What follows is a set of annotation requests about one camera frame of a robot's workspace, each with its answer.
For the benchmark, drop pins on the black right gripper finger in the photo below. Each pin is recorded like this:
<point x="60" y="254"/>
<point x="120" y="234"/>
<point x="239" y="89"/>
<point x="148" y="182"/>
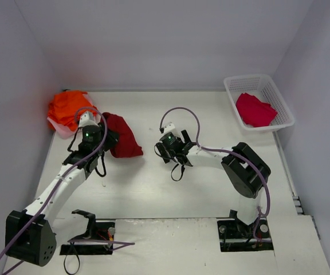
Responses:
<point x="186" y="136"/>
<point x="160" y="151"/>

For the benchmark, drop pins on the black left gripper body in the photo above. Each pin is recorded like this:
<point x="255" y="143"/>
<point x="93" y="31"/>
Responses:
<point x="107" y="138"/>

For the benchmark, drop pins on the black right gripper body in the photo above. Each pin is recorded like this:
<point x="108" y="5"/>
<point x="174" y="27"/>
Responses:
<point x="163" y="150"/>

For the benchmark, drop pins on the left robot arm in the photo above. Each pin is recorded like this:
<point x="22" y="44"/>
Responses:
<point x="30" y="235"/>

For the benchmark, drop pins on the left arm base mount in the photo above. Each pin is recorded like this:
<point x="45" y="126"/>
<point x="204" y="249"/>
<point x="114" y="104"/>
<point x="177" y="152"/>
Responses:
<point x="96" y="240"/>

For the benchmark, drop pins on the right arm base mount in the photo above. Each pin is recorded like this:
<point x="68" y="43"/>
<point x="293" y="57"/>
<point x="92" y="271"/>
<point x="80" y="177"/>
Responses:
<point x="235" y="236"/>

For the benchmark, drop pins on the orange folded t shirt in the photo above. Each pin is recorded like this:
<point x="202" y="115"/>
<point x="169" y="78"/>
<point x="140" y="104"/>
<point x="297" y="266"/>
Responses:
<point x="66" y="107"/>

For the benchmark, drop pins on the red t shirt in basket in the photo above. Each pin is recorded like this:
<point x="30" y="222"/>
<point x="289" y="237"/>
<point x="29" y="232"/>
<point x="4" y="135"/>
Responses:
<point x="254" y="112"/>

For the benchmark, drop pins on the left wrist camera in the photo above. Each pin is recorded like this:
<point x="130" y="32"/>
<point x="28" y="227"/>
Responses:
<point x="87" y="119"/>

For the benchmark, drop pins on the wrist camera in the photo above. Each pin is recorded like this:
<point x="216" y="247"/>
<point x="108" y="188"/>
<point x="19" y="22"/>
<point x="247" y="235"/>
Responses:
<point x="87" y="119"/>
<point x="169" y="127"/>

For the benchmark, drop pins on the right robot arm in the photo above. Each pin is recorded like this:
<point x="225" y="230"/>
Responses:
<point x="245" y="169"/>

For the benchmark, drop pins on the white plastic basket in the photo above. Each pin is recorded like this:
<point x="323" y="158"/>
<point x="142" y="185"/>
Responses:
<point x="262" y="87"/>

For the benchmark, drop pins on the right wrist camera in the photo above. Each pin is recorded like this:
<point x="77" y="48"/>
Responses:
<point x="169" y="127"/>

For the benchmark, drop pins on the dark red t shirt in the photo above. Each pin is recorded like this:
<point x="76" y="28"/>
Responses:
<point x="126" y="146"/>

